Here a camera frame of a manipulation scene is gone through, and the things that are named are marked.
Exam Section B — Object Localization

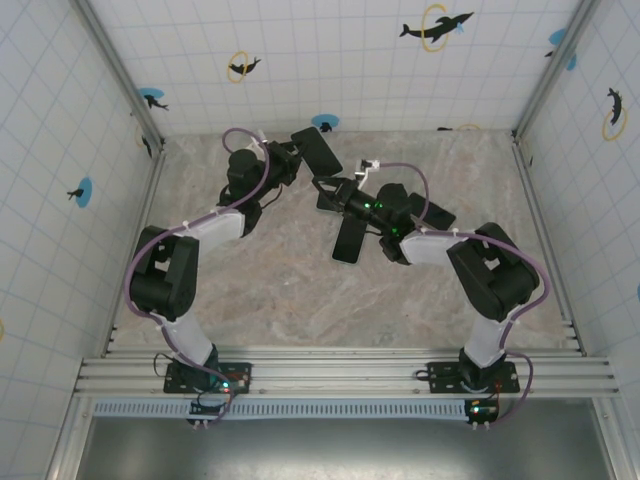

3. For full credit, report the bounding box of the aluminium frame upright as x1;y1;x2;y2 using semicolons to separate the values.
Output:
47;397;96;480
593;397;629;480

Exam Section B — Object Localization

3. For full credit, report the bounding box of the seal yellow ring sticker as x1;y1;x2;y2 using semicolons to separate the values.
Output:
226;49;263;84

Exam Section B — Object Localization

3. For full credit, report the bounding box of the black smartphone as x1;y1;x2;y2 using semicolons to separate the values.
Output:
408;191;457;232
290;126;345;176
331;218;367;266

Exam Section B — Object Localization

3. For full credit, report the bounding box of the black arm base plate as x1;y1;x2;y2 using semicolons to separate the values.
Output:
163;360;255;395
416;359;520;395

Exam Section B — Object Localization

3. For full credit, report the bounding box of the small circuit board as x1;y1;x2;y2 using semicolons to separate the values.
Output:
463;395;502;431
187;384;236;431

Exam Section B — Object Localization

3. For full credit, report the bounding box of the aluminium corner post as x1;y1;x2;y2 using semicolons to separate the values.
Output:
73;0;167;151
512;0;604;140

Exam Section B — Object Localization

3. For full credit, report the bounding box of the blue patch sticker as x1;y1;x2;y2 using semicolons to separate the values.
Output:
543;27;579;72

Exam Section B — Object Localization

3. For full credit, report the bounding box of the dolphin yellow ring sticker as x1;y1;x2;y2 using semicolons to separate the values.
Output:
398;3;475;54

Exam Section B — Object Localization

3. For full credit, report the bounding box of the aluminium rail beam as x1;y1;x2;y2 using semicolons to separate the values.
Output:
73;348;617;400

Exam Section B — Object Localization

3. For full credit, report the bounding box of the grey metal sheet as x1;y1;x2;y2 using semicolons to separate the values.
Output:
82;417;614;480

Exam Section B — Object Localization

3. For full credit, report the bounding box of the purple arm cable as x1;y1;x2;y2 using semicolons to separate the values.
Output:
122;127;274;426
377;160;554;430

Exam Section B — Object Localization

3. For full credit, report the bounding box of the shark blue circle sticker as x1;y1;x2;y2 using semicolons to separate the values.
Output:
137;86;171;113

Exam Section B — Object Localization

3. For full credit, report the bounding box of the white slotted cable duct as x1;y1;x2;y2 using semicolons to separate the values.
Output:
92;398;476;419

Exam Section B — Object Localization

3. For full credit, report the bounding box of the aluminium side rail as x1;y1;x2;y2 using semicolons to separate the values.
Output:
510;130;587;357
101;144;169;357

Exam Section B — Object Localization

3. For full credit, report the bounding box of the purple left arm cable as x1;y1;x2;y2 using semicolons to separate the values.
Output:
122;127;274;426

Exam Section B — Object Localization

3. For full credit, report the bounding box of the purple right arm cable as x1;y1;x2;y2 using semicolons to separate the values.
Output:
377;160;554;430

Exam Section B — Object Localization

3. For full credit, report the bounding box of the spiny fish ring sticker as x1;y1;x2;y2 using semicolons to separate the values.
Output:
601;86;630;143

